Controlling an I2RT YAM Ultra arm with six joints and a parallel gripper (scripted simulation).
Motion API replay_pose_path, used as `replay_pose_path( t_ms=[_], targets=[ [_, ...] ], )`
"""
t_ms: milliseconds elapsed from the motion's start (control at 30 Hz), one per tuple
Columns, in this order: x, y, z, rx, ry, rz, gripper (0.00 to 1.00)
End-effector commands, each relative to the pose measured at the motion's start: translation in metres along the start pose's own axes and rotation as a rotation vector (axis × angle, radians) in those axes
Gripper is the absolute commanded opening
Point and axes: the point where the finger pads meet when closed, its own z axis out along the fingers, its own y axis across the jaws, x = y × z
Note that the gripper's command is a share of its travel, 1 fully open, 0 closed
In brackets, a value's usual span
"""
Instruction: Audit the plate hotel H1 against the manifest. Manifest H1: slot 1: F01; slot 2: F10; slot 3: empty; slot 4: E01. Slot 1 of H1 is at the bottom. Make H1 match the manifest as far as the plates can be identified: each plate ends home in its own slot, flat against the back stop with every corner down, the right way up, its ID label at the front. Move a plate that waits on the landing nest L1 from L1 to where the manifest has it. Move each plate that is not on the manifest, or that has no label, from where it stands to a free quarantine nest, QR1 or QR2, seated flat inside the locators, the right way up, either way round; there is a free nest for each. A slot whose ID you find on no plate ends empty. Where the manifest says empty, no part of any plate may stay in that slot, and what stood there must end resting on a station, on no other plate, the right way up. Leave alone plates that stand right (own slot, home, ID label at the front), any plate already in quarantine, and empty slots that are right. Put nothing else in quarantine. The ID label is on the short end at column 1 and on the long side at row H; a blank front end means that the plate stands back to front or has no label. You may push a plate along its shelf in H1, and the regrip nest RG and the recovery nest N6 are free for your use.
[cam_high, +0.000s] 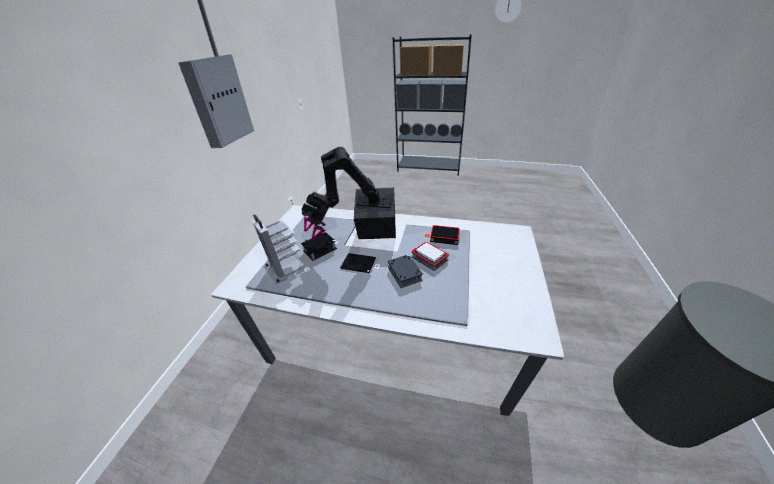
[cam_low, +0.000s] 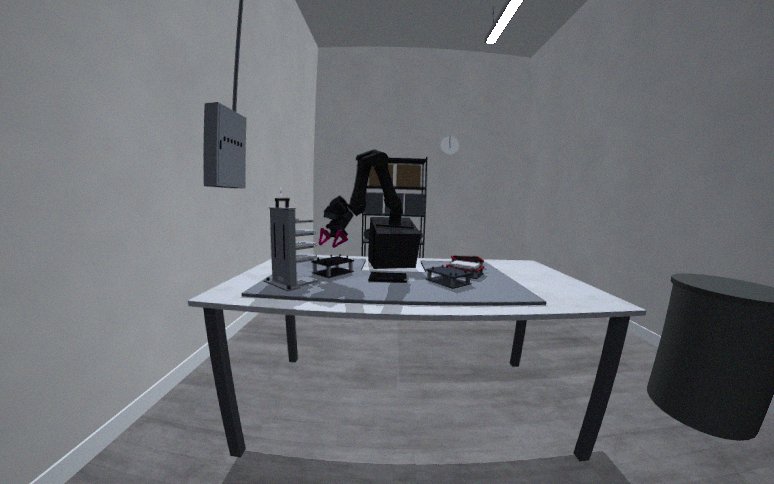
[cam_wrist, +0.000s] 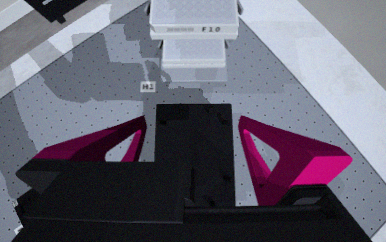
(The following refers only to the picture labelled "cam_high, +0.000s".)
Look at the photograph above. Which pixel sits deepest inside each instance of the white rectangular plate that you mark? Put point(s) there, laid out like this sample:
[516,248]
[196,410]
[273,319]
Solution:
[430,252]

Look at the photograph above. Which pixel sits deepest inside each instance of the white multi-well plate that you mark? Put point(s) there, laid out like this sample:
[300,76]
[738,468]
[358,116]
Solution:
[282,235]
[288,251]
[284,244]

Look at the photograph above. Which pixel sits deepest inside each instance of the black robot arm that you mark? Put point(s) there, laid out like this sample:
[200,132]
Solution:
[344,162]

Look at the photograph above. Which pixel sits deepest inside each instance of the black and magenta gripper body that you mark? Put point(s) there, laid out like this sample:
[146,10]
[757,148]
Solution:
[316,223]

